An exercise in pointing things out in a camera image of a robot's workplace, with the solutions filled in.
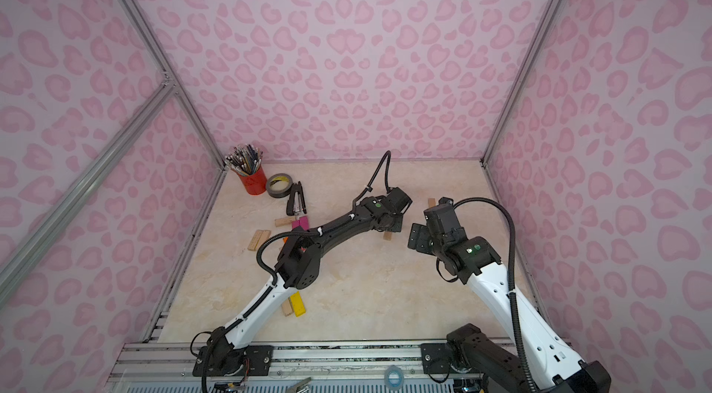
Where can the wooden block beside yellow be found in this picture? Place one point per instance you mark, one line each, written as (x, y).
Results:
(288, 308)

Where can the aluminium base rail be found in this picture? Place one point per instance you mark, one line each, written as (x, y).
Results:
(308, 366)

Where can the wooden block top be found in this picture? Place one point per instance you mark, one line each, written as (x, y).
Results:
(286, 221)

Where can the black stapler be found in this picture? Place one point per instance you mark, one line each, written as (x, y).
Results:
(296, 205)

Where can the red pencil cup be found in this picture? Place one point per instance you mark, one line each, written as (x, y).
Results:
(255, 184)

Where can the wooden block beside orange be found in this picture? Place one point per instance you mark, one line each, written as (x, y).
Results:
(265, 235)

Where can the magenta block upper left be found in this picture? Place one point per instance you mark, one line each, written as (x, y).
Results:
(302, 222)

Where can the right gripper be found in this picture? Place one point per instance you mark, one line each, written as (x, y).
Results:
(419, 237)

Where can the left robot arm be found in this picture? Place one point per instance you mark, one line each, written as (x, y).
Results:
(293, 262)

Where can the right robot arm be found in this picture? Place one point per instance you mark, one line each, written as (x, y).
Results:
(542, 361)

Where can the black tape roll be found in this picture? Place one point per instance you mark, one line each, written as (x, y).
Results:
(279, 185)

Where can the bundle of coloured pencils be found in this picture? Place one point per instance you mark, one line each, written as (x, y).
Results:
(245, 159)

